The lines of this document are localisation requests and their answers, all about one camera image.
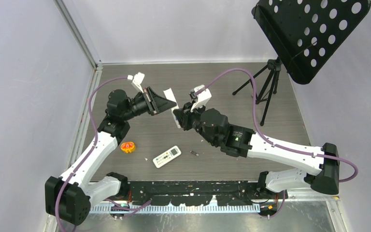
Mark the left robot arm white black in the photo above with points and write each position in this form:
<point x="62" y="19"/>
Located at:
<point x="71" y="196"/>

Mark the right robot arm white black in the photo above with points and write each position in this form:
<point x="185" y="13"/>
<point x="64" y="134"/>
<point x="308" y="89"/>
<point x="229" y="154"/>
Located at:
<point x="312" y="166"/>

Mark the black perforated music stand tray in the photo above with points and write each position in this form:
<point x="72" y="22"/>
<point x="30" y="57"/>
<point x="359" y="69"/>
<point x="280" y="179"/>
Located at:
<point x="306" y="33"/>

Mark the orange yellow round toy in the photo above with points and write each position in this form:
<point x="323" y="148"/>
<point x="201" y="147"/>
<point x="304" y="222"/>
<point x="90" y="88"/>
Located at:
<point x="128" y="147"/>

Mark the black tripod stand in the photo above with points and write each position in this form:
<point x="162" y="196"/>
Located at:
<point x="269" y="110"/>

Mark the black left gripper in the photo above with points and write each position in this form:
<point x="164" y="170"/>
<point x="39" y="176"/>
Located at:
<point x="159" y="104"/>

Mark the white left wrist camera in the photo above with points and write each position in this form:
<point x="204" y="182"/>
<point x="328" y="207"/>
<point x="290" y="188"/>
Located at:
<point x="136" y="81"/>

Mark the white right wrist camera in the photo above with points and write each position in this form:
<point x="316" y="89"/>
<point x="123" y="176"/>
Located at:
<point x="200" y="96"/>

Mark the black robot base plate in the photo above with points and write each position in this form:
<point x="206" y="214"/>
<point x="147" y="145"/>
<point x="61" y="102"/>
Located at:
<point x="196" y="193"/>

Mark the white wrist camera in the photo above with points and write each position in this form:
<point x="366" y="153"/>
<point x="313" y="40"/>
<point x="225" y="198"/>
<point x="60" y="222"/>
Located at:
<point x="200" y="96"/>
<point x="136" y="81"/>

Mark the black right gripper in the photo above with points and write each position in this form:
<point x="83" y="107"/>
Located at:
<point x="184" y="115"/>

